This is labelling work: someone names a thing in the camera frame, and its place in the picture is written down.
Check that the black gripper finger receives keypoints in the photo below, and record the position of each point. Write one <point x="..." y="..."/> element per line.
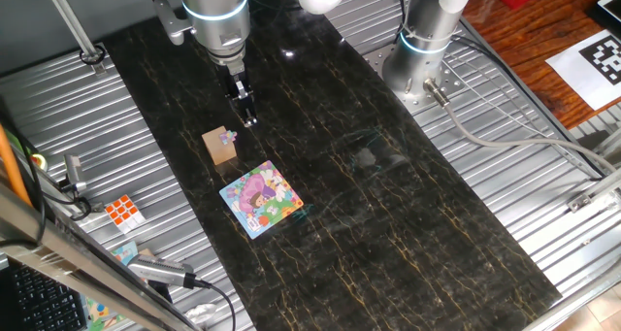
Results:
<point x="238" y="105"/>
<point x="250" y="112"/>

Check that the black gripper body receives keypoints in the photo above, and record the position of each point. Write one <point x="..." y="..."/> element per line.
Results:
<point x="233" y="81"/>

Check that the purple butterfly puzzle piece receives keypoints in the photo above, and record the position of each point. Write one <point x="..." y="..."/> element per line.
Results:
<point x="227" y="137"/>

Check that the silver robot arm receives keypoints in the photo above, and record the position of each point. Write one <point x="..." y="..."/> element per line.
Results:
<point x="218" y="10"/>

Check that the butterfly girl puzzle board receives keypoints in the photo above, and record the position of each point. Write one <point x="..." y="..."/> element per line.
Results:
<point x="262" y="200"/>

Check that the large wooden cube block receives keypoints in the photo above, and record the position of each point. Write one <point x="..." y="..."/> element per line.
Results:
<point x="220" y="151"/>

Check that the rubiks cube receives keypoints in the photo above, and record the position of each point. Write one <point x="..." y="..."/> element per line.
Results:
<point x="123" y="213"/>

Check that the black clamp tool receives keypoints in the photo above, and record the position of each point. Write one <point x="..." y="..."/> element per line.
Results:
<point x="74" y="173"/>

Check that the black marble mat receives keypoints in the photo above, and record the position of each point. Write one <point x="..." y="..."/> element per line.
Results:
<point x="388" y="224"/>

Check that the colourful picture book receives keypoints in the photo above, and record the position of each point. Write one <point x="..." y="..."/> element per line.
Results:
<point x="126" y="253"/>

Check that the white crumpled plastic bag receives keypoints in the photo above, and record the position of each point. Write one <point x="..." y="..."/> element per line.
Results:
<point x="201" y="314"/>

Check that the orange pole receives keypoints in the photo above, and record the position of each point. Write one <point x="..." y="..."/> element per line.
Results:
<point x="12" y="166"/>

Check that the black keyboard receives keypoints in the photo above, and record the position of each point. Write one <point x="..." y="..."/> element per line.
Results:
<point x="43" y="302"/>

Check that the paper with marker code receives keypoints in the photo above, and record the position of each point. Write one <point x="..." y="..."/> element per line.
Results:
<point x="587" y="74"/>

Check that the grey metal wrist bracket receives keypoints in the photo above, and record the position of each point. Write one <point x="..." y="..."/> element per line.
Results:
<point x="172" y="23"/>

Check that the aluminium post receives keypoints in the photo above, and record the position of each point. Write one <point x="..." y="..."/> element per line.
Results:
<point x="73" y="25"/>

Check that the silver ribbed camera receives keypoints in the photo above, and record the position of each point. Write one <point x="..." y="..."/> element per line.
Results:
<point x="160" y="270"/>

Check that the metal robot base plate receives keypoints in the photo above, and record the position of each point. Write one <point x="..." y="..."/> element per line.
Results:
<point x="451" y="86"/>

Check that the aluminium frame beam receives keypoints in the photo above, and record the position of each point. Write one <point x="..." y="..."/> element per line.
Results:
<point x="58" y="253"/>

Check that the aluminium corner bracket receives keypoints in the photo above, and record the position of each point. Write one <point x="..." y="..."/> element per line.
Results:
<point x="597" y="192"/>

